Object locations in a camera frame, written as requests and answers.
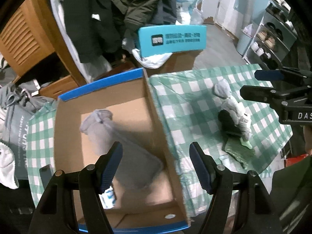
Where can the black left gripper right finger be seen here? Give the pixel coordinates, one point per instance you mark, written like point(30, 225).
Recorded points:
point(255, 212)

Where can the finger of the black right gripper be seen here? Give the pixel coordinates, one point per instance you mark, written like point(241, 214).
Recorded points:
point(267, 94)
point(286, 74)

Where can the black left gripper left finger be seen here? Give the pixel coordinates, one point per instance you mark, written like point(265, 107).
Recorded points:
point(56, 212)

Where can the white grey cloth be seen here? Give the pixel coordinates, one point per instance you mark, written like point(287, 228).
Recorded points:
point(240, 116)

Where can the black sock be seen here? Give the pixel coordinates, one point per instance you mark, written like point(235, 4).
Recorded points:
point(228, 125)

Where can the white blue sock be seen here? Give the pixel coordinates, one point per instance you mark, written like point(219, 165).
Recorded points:
point(108, 198)

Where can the right hand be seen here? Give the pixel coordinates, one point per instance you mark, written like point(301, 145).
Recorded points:
point(308, 139)

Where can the metal shoe rack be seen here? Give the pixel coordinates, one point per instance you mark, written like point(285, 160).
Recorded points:
point(273, 38)

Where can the red small box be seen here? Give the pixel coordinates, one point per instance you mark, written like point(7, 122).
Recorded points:
point(293, 160)

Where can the light green cloth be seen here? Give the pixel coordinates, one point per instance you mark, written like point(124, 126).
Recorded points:
point(246, 144)

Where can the green scrub sponge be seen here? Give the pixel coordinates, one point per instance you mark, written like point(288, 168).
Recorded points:
point(240, 153)

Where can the white towel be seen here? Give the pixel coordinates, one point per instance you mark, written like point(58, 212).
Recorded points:
point(7, 168)

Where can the green checkered tablecloth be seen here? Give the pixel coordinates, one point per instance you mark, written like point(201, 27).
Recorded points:
point(164, 113)

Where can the brown cardboard box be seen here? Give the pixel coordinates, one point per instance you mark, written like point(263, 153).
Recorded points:
point(180, 61)

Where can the blue cardboard box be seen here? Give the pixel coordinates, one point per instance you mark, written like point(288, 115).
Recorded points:
point(157, 209)

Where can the grey shopping bag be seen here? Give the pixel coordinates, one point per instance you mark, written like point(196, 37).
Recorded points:
point(15, 137)

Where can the grey clothes pile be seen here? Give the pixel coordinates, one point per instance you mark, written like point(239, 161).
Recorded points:
point(13, 95)

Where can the blue white plastic bag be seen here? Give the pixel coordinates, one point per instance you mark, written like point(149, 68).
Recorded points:
point(189, 12)

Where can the teal shoe box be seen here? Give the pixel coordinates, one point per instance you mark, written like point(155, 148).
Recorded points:
point(163, 39)

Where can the wooden louvered cabinet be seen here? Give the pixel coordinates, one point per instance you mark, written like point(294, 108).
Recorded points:
point(31, 37)

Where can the dark hanging jackets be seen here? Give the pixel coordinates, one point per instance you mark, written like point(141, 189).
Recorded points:
point(97, 27)

